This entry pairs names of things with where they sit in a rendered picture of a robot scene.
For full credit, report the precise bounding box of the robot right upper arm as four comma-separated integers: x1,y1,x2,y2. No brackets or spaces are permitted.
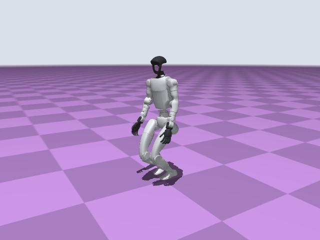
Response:
144,79,153,105

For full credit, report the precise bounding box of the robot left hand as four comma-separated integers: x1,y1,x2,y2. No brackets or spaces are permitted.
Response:
159,122,173,144

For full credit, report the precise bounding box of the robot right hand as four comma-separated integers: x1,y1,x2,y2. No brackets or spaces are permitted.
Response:
131,116,143,136

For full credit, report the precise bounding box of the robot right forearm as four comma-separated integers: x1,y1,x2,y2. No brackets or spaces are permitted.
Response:
139,100,150,122

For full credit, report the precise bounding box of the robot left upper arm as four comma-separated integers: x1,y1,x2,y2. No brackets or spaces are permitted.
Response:
166,78,179,108

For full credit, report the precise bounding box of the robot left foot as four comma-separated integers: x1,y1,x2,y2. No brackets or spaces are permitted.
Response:
160,169,178,180

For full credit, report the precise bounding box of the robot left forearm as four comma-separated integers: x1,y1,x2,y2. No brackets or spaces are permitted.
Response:
167,100,178,128

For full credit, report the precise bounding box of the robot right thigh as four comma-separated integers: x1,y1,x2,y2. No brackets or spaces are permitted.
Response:
139,119,160,161

